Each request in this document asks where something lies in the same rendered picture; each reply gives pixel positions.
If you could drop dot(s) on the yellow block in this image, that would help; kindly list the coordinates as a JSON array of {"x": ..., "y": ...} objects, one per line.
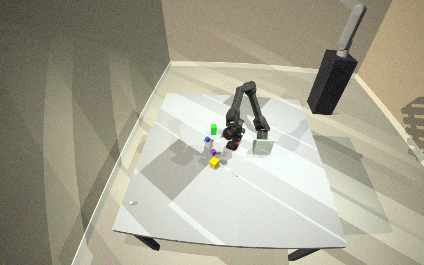
[{"x": 214, "y": 162}]

